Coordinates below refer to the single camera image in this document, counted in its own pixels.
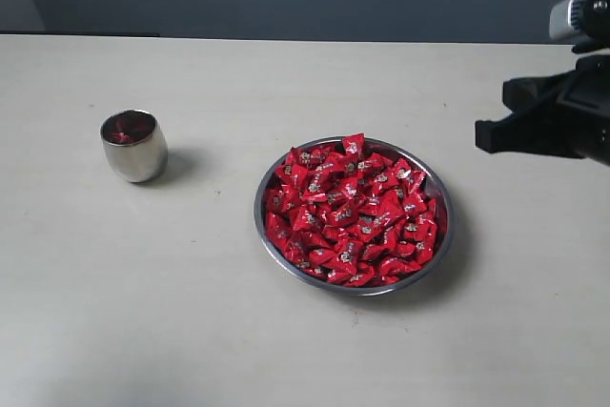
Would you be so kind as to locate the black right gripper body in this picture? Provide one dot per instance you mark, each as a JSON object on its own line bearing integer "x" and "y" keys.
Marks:
{"x": 564, "y": 115}

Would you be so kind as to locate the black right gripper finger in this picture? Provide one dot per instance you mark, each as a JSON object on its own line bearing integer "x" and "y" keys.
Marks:
{"x": 501, "y": 136}

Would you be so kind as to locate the stainless steel plate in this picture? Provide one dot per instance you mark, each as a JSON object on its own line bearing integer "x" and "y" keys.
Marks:
{"x": 354, "y": 225}

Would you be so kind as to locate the stainless steel cup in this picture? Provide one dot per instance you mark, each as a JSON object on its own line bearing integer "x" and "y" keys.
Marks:
{"x": 141, "y": 161}

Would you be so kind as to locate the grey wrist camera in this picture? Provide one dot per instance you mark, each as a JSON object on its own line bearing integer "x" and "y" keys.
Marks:
{"x": 587, "y": 21}

